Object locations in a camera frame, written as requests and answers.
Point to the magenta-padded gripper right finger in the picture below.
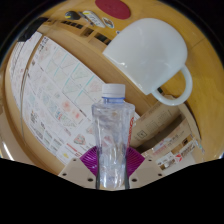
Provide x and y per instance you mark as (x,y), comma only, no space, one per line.
(146,171)

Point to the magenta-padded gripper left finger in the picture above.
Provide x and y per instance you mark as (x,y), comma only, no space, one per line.
(77,171)

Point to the clear white-capped drink bottle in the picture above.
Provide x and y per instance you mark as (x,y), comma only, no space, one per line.
(112,140)

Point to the small red-labelled water bottle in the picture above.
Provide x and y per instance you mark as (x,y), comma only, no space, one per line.
(188,151)

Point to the white ceramic mug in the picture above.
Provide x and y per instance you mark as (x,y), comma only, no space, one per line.
(146,53)

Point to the small round sticker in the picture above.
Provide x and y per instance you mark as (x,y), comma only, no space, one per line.
(108,22)

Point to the dark pen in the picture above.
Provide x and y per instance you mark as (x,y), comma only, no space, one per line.
(85,18)

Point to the flat round red coaster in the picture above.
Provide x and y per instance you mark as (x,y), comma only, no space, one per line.
(112,8)

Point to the group of wall posters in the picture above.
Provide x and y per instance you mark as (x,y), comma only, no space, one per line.
(56,100)

